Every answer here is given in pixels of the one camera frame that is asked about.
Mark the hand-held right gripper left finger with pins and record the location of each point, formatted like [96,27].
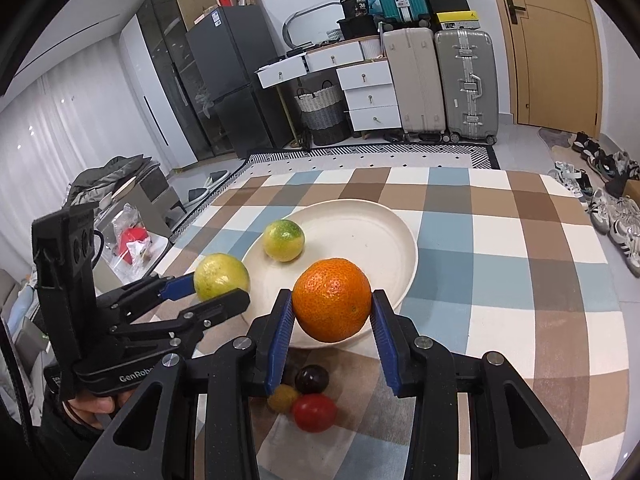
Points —
[280,340]

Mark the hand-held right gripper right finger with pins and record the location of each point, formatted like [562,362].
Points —
[385,345]

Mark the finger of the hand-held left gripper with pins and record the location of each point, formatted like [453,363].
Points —
[220,305]
[177,286]

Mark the yellow-green citrus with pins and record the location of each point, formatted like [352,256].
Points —
[220,277]

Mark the dark red cherry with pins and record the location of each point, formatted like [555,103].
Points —
[312,378]

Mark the brown longan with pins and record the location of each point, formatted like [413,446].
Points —
[281,398]

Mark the large orange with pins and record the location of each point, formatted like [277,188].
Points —
[332,300]

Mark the red tomato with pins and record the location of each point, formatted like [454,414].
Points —
[315,412]

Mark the cream round plate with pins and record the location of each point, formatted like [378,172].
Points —
[360,240]

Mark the person's left forearm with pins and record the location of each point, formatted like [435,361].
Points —
[60,450]

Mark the person's left hand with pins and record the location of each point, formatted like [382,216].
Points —
[92,410]

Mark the red packet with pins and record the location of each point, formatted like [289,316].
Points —
[132,240]

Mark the clear plastic bag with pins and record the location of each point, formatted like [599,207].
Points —
[125,220]

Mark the grey storage box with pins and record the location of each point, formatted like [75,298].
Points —
[155,200]

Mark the yellow citrus with green patch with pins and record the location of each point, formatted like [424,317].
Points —
[283,240]

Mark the grey slipper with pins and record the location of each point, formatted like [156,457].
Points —
[216,179]
[196,195]

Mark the grey jacket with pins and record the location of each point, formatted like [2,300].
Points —
[105,175]

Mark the white curtain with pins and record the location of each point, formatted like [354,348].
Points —
[50,160]

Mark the checked tablecloth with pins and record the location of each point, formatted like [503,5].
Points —
[500,270]

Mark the white wardrobe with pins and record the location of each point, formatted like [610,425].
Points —
[145,110]

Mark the black and white striped rug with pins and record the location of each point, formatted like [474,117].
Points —
[400,152]

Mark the woven laundry basket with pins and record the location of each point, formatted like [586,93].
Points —
[320,110]

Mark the dark glass cabinet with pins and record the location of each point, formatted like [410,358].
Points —
[165,60]

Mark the dark grey fridge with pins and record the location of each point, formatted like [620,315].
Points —
[230,60]

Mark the white desk with drawers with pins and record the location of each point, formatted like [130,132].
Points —
[367,95]

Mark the row of shoes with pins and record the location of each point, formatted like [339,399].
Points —
[610,210]

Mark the beige suitcase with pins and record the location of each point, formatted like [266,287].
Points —
[412,80]

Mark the grey doormat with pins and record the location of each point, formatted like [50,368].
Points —
[557,140]

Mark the silver suitcase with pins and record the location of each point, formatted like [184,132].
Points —
[465,80]

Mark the white ribbed container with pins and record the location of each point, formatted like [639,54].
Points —
[372,47]

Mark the black bin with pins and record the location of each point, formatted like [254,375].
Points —
[356,27]

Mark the wooden door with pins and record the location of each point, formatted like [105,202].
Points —
[550,60]

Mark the black printed bag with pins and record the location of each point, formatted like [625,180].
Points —
[357,5]

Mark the yellow and black shoe box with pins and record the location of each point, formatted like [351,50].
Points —
[457,21]

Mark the plain black shoe box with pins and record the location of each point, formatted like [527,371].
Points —
[450,5]

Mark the grey curved metal frame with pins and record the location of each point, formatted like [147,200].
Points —
[300,14]

